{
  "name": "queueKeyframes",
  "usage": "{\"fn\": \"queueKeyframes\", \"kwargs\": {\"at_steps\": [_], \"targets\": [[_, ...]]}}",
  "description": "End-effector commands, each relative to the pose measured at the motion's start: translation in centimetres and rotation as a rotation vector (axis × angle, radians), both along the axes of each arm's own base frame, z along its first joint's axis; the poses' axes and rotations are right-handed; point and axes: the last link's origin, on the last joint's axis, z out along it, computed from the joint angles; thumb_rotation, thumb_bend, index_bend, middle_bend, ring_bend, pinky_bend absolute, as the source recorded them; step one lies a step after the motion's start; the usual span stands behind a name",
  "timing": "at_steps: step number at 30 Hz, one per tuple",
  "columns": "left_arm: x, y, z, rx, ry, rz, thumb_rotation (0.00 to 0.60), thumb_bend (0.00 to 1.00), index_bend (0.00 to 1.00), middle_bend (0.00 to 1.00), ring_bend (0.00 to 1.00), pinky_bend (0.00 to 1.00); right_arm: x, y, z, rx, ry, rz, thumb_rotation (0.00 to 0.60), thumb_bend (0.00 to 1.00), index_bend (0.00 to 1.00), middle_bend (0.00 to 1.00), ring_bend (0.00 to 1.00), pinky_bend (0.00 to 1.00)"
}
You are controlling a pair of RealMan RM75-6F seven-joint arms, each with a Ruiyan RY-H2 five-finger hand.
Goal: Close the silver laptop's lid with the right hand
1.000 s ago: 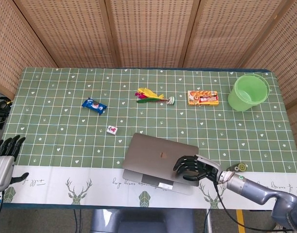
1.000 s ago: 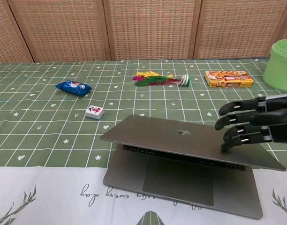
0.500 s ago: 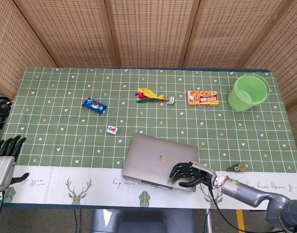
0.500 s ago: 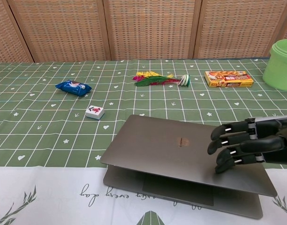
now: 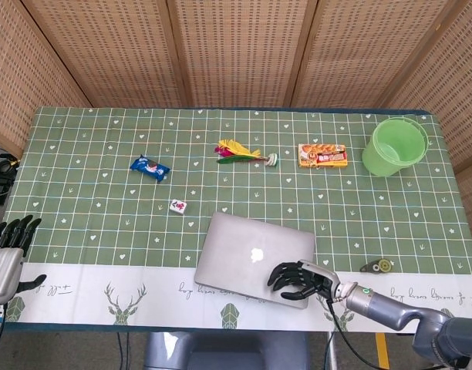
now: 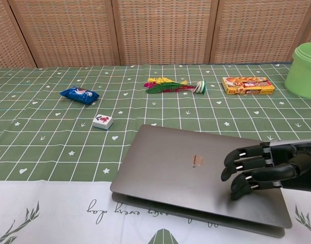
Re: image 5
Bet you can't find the grey robot torso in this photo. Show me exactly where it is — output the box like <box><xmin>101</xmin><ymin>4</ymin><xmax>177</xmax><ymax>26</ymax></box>
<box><xmin>145</xmin><ymin>330</ymin><xmax>310</xmax><ymax>370</ymax></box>

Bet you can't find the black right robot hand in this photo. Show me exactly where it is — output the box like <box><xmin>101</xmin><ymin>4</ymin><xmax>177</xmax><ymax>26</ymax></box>
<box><xmin>267</xmin><ymin>260</ymin><xmax>345</xmax><ymax>302</ymax></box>

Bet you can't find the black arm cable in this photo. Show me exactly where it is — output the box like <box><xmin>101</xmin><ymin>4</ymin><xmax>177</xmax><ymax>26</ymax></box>
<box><xmin>326</xmin><ymin>298</ymin><xmax>352</xmax><ymax>370</ymax></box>

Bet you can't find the woven folding screen panel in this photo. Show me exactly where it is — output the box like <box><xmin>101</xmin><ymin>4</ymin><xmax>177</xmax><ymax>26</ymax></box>
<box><xmin>386</xmin><ymin>0</ymin><xmax>472</xmax><ymax>232</ymax></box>
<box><xmin>0</xmin><ymin>0</ymin><xmax>93</xmax><ymax>157</ymax></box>
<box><xmin>22</xmin><ymin>0</ymin><xmax>184</xmax><ymax>109</ymax></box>
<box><xmin>165</xmin><ymin>0</ymin><xmax>322</xmax><ymax>109</ymax></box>
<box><xmin>292</xmin><ymin>0</ymin><xmax>472</xmax><ymax>112</ymax></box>

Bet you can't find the green plastic bucket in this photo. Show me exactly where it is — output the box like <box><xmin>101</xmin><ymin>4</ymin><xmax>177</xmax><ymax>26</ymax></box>
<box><xmin>361</xmin><ymin>117</ymin><xmax>429</xmax><ymax>177</ymax></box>

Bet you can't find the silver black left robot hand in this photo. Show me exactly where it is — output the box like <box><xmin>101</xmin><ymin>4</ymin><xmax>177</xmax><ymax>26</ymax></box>
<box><xmin>0</xmin><ymin>214</ymin><xmax>48</xmax><ymax>304</ymax></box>

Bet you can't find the blue snack packet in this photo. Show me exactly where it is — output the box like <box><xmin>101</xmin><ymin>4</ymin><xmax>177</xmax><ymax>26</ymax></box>
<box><xmin>130</xmin><ymin>154</ymin><xmax>171</xmax><ymax>184</ymax></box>

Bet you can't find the correction tape dispenser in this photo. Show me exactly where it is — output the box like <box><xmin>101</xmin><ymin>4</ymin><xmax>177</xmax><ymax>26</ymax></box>
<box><xmin>359</xmin><ymin>259</ymin><xmax>395</xmax><ymax>274</ymax></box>

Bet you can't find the green checked tablecloth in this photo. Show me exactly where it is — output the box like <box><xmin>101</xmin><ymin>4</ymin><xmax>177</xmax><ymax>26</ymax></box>
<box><xmin>2</xmin><ymin>106</ymin><xmax>472</xmax><ymax>331</ymax></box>

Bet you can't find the yellow snack box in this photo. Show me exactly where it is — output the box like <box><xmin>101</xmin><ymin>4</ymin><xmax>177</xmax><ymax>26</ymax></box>
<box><xmin>297</xmin><ymin>143</ymin><xmax>349</xmax><ymax>169</ymax></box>

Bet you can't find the white mahjong tile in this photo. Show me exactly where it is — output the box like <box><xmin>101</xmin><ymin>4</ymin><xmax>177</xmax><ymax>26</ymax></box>
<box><xmin>169</xmin><ymin>198</ymin><xmax>190</xmax><ymax>215</ymax></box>

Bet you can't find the grey laptop computer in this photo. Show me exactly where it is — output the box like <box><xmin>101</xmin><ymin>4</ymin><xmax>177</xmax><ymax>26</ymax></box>
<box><xmin>193</xmin><ymin>211</ymin><xmax>317</xmax><ymax>310</ymax></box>

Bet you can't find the colourful feather shuttlecock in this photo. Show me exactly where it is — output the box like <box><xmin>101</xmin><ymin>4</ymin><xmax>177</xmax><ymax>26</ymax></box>
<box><xmin>215</xmin><ymin>139</ymin><xmax>280</xmax><ymax>168</ymax></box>

